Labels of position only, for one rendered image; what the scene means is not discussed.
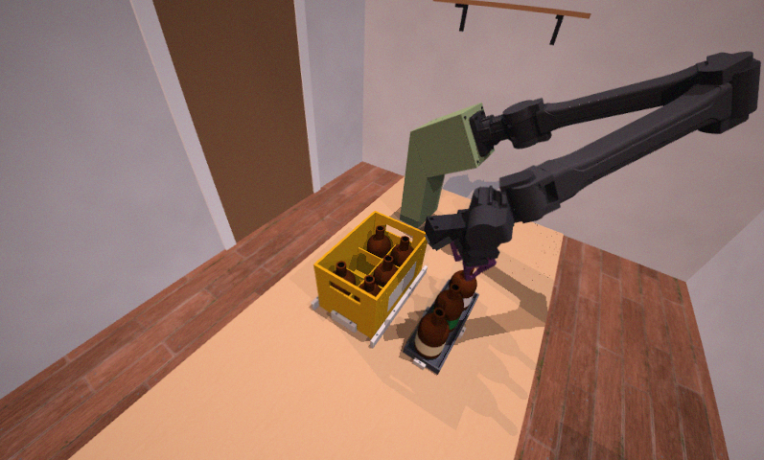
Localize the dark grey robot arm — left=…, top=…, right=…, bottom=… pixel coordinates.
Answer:
left=424, top=52, right=761, bottom=252

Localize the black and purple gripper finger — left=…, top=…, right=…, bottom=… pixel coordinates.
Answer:
left=450, top=241, right=462, bottom=262
left=462, top=258, right=497, bottom=282

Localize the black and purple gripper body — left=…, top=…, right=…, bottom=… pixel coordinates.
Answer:
left=453, top=239, right=500, bottom=267

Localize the yellow bottle crate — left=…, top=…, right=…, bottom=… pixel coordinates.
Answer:
left=313, top=211, right=428, bottom=339

